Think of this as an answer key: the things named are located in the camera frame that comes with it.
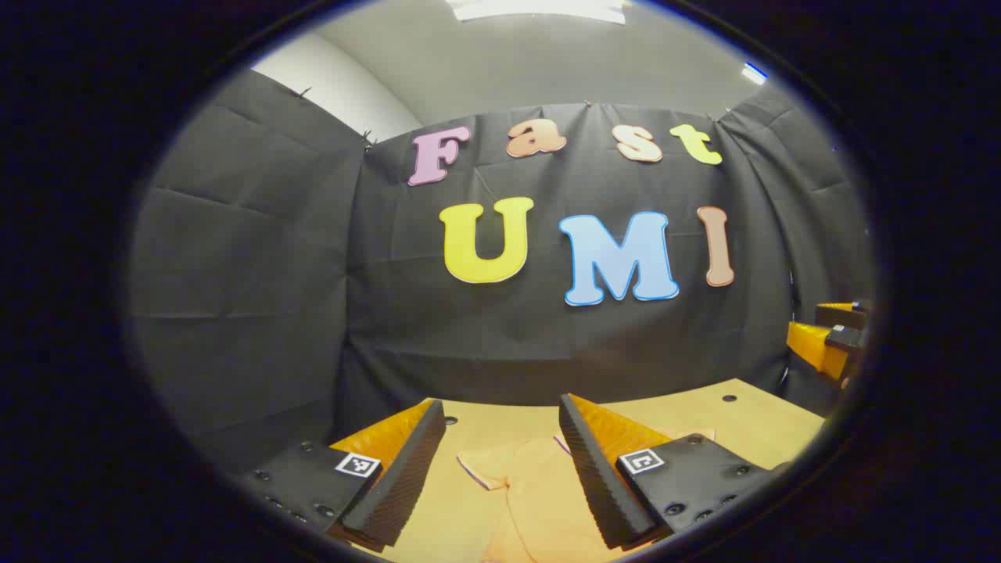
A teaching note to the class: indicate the black backdrop cloth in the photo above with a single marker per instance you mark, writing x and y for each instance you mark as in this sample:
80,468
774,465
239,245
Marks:
274,274

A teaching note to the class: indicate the orange T-shirt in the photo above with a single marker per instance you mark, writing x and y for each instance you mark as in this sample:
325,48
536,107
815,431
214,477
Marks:
539,493

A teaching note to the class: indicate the ceiling light panel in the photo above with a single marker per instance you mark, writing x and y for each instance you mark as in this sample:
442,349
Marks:
539,8

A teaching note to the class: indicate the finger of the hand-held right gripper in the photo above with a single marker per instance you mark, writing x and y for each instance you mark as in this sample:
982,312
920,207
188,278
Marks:
813,344
844,314

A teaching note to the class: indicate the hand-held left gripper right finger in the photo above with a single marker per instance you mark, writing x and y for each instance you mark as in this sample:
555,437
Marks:
594,469

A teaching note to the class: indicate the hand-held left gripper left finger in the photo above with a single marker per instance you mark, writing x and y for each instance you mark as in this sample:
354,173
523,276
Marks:
407,469

